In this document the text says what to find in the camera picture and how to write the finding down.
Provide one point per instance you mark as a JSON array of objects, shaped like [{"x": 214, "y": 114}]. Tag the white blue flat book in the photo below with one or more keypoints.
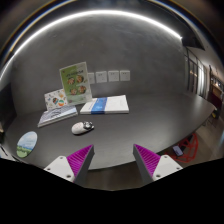
[{"x": 106, "y": 105}]

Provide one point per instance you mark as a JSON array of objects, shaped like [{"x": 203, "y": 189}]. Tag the green food poster book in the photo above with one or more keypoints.
[{"x": 75, "y": 82}]

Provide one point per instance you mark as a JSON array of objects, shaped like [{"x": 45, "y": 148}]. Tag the curved ceiling light strip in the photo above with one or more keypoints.
[{"x": 86, "y": 14}]

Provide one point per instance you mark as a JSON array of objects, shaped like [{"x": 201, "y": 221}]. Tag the grey striped book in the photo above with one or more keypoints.
[{"x": 57, "y": 114}]

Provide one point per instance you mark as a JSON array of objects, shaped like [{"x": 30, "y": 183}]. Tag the red chair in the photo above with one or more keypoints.
[{"x": 187, "y": 149}]

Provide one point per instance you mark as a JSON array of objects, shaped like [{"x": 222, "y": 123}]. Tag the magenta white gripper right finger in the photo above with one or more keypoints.
[{"x": 152, "y": 166}]

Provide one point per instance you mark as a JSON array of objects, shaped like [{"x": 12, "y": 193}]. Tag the colourful illustrated small book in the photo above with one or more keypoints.
[{"x": 55, "y": 99}]

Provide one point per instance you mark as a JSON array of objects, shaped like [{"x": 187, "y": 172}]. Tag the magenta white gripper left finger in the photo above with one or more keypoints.
[{"x": 74, "y": 167}]

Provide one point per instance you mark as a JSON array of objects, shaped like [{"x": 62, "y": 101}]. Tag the white computer mouse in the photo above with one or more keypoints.
[{"x": 82, "y": 127}]

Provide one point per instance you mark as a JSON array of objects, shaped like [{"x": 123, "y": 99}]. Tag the round landscape mouse pad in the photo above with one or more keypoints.
[{"x": 26, "y": 144}]

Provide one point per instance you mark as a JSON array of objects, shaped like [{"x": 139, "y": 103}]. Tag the white wall socket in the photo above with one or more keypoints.
[
  {"x": 101, "y": 77},
  {"x": 91, "y": 77},
  {"x": 124, "y": 75},
  {"x": 113, "y": 76}
]

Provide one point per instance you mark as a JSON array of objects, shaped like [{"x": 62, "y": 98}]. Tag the glass door frame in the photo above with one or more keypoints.
[{"x": 196, "y": 73}]

